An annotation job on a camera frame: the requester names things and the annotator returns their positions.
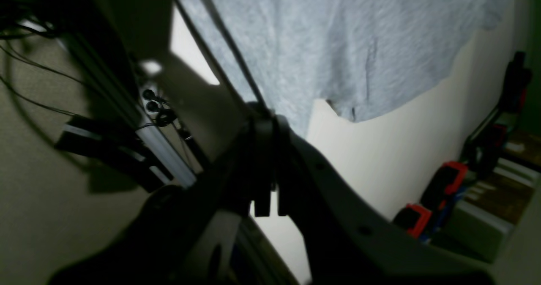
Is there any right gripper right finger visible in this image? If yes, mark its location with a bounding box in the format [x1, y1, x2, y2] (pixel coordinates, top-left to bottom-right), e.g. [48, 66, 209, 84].
[275, 115, 494, 285]

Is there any grey T-shirt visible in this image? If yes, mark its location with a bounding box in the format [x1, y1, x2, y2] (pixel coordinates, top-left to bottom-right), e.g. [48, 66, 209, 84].
[176, 0, 512, 137]

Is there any aluminium frame rail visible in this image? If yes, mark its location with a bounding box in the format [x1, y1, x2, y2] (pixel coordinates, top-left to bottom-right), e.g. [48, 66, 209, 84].
[61, 19, 196, 188]

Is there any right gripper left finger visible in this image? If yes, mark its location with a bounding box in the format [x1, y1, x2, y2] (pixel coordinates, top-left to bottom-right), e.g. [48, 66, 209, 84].
[49, 103, 276, 285]

